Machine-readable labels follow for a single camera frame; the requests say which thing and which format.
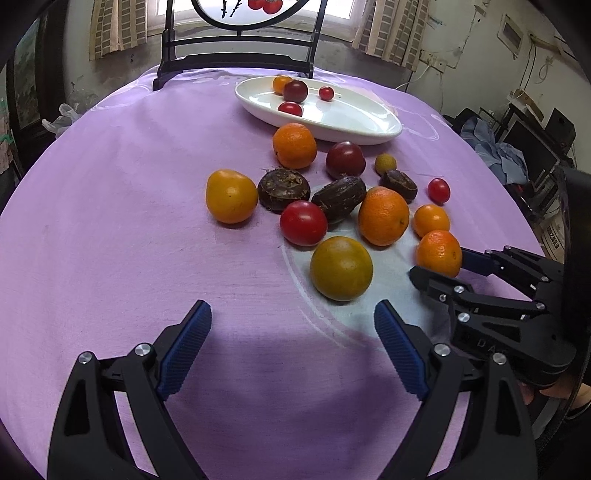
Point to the dark wooden cabinet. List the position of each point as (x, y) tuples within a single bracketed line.
[(27, 92)]

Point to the small yellow-green fruit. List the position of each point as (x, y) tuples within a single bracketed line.
[(385, 164)]

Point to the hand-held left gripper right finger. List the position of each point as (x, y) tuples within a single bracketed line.
[(399, 355)]

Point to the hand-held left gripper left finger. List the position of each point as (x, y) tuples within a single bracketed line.
[(184, 350)]

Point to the beige checked curtain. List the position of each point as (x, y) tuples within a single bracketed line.
[(392, 32), (115, 27)]

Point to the purple tablecloth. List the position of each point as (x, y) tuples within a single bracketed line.
[(115, 207)]

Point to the large orange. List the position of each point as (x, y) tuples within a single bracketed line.
[(383, 216)]

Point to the black framed table screen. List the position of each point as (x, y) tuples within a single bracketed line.
[(231, 64)]

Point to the small orange tomato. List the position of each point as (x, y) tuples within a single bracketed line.
[(280, 84), (431, 220)]

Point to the white oval plate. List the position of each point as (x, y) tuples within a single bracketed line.
[(351, 115)]

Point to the cardboard box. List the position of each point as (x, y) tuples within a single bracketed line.
[(551, 235)]

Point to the dark red tomato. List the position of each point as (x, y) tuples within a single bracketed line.
[(345, 159)]

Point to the white wall box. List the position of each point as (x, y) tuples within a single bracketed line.
[(511, 33)]

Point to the red cherry tomato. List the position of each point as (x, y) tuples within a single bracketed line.
[(326, 93), (290, 109), (438, 190)]

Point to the black speaker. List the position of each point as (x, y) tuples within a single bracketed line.
[(561, 124)]

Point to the white plastic bag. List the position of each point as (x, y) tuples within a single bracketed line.
[(62, 120)]

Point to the white wall socket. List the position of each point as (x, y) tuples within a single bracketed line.
[(434, 60)]

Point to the orange mandarin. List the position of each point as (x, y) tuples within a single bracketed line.
[(438, 253), (294, 145)]

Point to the blue clothing pile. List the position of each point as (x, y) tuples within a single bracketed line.
[(508, 157)]

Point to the dark brown water chestnut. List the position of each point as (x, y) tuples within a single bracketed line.
[(398, 185), (283, 189), (338, 198)]

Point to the dark purple tomato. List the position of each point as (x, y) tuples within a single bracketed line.
[(295, 91)]

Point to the large yellow-green citrus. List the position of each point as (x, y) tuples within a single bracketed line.
[(341, 268)]

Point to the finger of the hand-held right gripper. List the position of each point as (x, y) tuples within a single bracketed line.
[(475, 262), (438, 284)]

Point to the black computer monitor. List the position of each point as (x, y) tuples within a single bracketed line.
[(531, 147)]

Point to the yellow-orange tomato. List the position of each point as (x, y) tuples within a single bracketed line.
[(231, 196)]

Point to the person's right hand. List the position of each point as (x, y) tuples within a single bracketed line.
[(554, 393)]

